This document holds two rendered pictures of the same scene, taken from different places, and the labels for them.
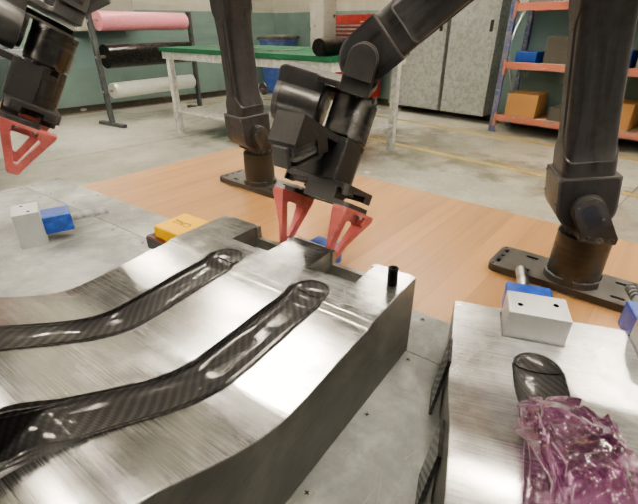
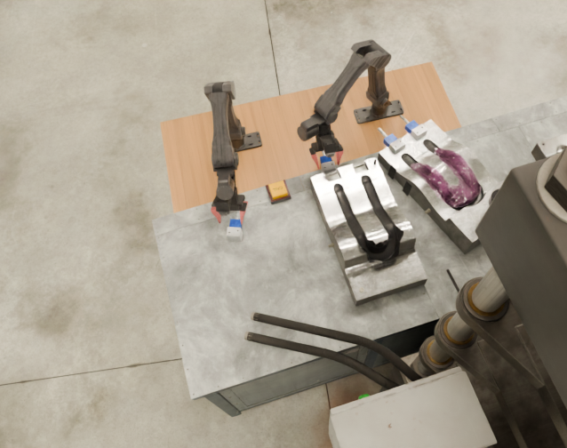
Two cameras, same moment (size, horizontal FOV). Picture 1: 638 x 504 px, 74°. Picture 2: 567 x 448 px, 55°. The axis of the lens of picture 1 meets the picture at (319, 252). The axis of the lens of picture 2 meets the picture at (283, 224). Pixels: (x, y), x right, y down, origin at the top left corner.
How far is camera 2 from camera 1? 181 cm
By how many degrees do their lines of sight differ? 46
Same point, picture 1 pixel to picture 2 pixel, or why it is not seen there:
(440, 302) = (363, 148)
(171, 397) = (380, 213)
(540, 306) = (398, 144)
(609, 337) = (408, 138)
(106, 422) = (387, 220)
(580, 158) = (379, 94)
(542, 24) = not seen: outside the picture
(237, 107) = (235, 130)
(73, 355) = (364, 223)
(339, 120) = (325, 129)
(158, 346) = (363, 212)
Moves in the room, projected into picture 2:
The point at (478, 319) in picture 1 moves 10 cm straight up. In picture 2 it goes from (387, 154) to (390, 139)
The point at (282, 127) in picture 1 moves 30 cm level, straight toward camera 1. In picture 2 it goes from (329, 148) to (404, 185)
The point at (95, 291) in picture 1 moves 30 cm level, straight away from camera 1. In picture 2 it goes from (332, 218) to (250, 213)
